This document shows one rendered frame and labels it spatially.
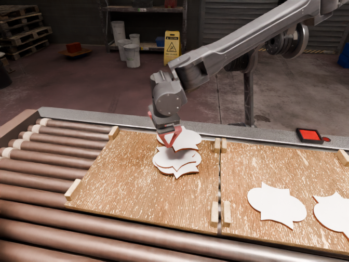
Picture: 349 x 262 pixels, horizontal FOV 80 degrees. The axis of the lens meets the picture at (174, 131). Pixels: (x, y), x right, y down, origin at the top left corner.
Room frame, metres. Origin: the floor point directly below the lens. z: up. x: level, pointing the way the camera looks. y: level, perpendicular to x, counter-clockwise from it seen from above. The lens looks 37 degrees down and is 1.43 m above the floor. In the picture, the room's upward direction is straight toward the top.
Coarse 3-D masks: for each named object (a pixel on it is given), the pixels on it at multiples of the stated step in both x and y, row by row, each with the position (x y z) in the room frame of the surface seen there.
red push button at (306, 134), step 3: (303, 132) 0.66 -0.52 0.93; (306, 132) 0.66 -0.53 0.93; (309, 132) 0.66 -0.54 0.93; (312, 132) 0.66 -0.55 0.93; (315, 132) 0.66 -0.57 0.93; (303, 135) 0.64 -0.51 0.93; (306, 135) 0.64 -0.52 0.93; (309, 135) 0.64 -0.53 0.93; (312, 135) 0.64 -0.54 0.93; (315, 135) 0.64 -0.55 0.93; (306, 138) 0.62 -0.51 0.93; (309, 138) 0.62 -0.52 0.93; (312, 138) 0.62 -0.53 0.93; (315, 138) 0.62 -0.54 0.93; (318, 138) 0.62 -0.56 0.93
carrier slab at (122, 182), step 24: (120, 144) 0.58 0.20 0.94; (144, 144) 0.58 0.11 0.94; (96, 168) 0.46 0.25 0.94; (120, 168) 0.46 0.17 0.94; (144, 168) 0.46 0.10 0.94; (216, 168) 0.46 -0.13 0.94; (96, 192) 0.37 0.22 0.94; (120, 192) 0.37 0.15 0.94; (144, 192) 0.37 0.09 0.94; (168, 192) 0.37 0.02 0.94; (192, 192) 0.37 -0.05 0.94; (216, 192) 0.37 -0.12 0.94; (120, 216) 0.30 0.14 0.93; (144, 216) 0.29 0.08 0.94; (168, 216) 0.29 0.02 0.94; (192, 216) 0.29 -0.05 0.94
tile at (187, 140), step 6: (186, 132) 0.54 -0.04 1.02; (192, 132) 0.55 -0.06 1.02; (156, 138) 0.49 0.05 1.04; (168, 138) 0.49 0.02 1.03; (180, 138) 0.50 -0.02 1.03; (186, 138) 0.51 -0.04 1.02; (192, 138) 0.51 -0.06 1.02; (198, 138) 0.52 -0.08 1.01; (162, 144) 0.46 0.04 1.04; (174, 144) 0.47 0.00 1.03; (180, 144) 0.47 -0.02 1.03; (186, 144) 0.48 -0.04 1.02; (192, 144) 0.48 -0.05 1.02; (198, 144) 0.49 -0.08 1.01; (174, 150) 0.44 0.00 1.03; (180, 150) 0.45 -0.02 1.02
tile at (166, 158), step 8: (160, 152) 0.51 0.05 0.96; (168, 152) 0.51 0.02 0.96; (176, 152) 0.51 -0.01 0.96; (184, 152) 0.51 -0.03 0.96; (192, 152) 0.51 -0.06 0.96; (160, 160) 0.47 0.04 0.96; (168, 160) 0.47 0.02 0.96; (176, 160) 0.47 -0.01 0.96; (184, 160) 0.47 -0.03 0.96; (192, 160) 0.47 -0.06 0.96; (176, 168) 0.44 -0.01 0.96
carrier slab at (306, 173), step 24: (240, 144) 0.58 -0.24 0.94; (240, 168) 0.46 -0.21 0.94; (264, 168) 0.46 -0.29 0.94; (288, 168) 0.46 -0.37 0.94; (312, 168) 0.46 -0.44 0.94; (336, 168) 0.46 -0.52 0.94; (240, 192) 0.37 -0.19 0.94; (312, 192) 0.37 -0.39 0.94; (240, 216) 0.29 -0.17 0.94; (312, 216) 0.29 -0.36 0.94; (264, 240) 0.24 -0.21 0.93; (288, 240) 0.23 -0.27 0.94; (312, 240) 0.23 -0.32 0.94; (336, 240) 0.23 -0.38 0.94
